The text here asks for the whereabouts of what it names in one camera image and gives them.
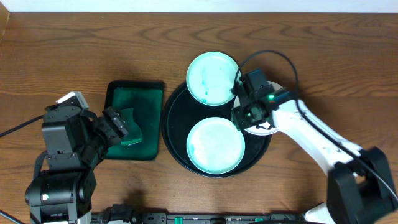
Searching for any round black tray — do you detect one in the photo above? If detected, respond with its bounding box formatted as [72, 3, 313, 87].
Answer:
[161, 82, 271, 178]

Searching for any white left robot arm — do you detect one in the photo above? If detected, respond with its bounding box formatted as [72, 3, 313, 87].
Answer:
[25, 105, 129, 223]

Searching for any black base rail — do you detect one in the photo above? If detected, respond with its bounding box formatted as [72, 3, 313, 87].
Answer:
[90, 203, 376, 224]

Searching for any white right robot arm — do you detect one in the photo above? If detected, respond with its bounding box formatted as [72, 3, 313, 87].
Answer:
[231, 88, 397, 223]

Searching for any mint green plate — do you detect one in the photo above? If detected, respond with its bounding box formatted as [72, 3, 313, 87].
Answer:
[186, 117, 246, 175]
[186, 52, 240, 106]

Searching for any white plate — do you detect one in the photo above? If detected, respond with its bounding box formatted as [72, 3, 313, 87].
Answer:
[233, 81, 282, 136]

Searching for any rectangular black sponge tray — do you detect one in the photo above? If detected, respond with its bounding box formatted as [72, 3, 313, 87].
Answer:
[104, 80, 164, 161]

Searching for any green sponge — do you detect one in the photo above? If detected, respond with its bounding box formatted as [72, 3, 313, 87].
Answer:
[121, 108, 142, 146]

